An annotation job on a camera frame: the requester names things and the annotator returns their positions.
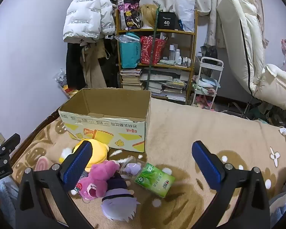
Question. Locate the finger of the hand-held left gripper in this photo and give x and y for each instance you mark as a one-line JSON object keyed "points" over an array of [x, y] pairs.
{"points": [[10, 141]]}

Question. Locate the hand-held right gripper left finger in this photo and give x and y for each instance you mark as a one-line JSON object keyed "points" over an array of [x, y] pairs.
{"points": [[77, 165]]}

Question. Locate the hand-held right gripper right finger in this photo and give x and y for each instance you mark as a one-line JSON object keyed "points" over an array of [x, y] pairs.
{"points": [[206, 168]]}

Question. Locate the yellow bear plush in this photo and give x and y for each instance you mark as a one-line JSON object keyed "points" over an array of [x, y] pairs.
{"points": [[97, 151]]}

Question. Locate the pink bear plush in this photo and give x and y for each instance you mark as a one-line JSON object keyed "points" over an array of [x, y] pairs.
{"points": [[102, 174]]}

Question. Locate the printed cardboard box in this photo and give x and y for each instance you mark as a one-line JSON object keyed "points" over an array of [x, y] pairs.
{"points": [[104, 133]]}

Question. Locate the green tissue pack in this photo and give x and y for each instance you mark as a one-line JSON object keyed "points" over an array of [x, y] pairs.
{"points": [[155, 179]]}

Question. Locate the purple-haired plush doll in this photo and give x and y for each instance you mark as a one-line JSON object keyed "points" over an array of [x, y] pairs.
{"points": [[119, 205]]}

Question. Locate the light blue fuzzy clothing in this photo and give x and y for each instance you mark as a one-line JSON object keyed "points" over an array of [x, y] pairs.
{"points": [[283, 207], [6, 200]]}

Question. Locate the pink swirl plush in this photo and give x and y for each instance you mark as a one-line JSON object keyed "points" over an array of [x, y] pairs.
{"points": [[41, 164]]}

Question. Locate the beige printed blanket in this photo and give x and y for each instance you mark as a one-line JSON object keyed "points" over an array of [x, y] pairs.
{"points": [[181, 128]]}

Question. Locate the clear plastic toy bag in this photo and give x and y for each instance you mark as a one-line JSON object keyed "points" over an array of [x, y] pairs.
{"points": [[132, 168]]}

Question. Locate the clear bag of snacks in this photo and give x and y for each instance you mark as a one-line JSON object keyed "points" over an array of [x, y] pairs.
{"points": [[62, 81]]}

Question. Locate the crumpled white tissue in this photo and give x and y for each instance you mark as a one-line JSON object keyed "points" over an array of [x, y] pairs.
{"points": [[284, 132]]}

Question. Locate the pile of magazines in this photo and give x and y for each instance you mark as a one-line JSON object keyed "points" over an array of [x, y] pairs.
{"points": [[169, 85]]}

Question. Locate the black coat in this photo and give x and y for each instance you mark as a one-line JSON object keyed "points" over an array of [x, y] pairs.
{"points": [[73, 64]]}

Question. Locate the stack of books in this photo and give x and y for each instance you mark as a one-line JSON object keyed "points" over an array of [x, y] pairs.
{"points": [[131, 78]]}

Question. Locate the black garment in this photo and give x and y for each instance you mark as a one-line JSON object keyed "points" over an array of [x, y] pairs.
{"points": [[112, 64]]}

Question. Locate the white trolley cart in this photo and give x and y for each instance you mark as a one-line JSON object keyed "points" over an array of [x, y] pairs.
{"points": [[211, 58]]}

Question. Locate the group of white bottles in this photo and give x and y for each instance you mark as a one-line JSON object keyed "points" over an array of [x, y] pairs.
{"points": [[177, 56]]}

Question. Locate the teal bag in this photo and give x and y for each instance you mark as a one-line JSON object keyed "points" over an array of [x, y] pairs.
{"points": [[130, 54]]}

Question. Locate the green pole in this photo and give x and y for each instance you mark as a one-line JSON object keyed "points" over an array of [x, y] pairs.
{"points": [[153, 52]]}

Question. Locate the red gift bag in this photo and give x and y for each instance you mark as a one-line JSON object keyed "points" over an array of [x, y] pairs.
{"points": [[149, 52]]}

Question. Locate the cream recliner chair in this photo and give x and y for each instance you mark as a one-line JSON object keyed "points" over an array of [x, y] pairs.
{"points": [[240, 40]]}

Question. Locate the white puffer jacket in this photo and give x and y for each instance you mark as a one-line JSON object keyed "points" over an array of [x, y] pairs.
{"points": [[85, 16]]}

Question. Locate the wooden shelf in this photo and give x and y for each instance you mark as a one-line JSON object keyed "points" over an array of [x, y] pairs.
{"points": [[157, 30]]}

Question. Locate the black box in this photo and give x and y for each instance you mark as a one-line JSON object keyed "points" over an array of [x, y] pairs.
{"points": [[166, 22]]}

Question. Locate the white plastic bag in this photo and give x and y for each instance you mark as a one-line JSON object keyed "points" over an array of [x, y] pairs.
{"points": [[186, 12]]}

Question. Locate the printed tote bag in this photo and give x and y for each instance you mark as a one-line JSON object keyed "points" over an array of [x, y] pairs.
{"points": [[130, 14]]}

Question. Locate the blonde wig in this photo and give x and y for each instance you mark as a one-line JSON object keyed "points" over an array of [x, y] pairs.
{"points": [[147, 14]]}

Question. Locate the wall socket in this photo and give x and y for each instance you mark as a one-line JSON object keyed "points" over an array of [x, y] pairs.
{"points": [[0, 137]]}

